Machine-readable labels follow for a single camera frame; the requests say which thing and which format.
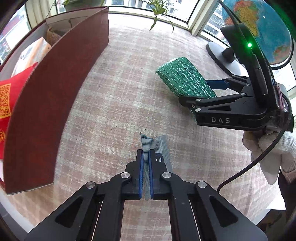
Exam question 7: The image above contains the brown fuzzy cloth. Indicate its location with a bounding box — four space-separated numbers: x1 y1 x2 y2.
46 28 62 46

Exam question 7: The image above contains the black cable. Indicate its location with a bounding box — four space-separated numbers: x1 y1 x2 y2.
216 0 292 193

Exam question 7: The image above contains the silver foil packet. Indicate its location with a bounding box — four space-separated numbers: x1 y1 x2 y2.
139 132 173 202

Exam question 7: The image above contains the blue world globe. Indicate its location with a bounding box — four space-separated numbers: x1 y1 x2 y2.
206 0 295 77

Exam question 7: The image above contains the maroon cardboard box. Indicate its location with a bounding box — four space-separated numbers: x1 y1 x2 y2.
1 8 109 195

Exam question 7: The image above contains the right hand white glove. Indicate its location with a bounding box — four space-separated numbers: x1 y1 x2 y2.
242 131 295 185

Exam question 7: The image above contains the red fabric bag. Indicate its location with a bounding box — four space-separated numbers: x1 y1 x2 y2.
0 62 38 159

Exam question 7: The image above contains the checkered tablecloth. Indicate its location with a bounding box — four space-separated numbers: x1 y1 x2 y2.
7 23 250 227

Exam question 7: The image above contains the black sleeve forearm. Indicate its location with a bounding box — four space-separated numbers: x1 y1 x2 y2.
278 171 295 220

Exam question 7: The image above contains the orange tissue pack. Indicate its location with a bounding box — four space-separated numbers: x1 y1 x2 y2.
11 37 52 77

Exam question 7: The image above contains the green scouring pad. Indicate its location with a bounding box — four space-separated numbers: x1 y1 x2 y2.
155 56 218 114

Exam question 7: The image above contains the potted spider plant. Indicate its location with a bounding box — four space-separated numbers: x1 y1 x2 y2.
53 1 175 31

